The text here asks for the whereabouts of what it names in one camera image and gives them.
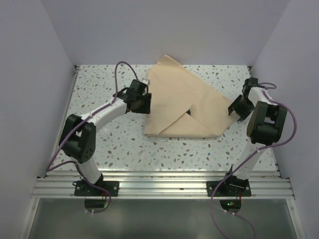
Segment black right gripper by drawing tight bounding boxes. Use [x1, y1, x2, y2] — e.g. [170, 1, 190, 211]
[228, 95, 255, 121]

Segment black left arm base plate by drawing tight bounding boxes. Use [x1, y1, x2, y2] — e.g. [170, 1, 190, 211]
[72, 176, 120, 197]

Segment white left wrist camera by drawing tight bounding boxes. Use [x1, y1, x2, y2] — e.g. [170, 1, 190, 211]
[141, 79, 150, 86]

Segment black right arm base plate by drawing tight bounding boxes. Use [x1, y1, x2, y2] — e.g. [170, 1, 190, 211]
[206, 181, 252, 197]

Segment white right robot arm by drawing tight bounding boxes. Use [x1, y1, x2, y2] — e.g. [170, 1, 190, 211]
[222, 77, 287, 196]

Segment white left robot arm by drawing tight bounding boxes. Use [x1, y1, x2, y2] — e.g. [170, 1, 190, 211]
[59, 79, 152, 196]

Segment beige cloth mat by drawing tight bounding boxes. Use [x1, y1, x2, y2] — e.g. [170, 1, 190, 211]
[144, 55, 238, 138]

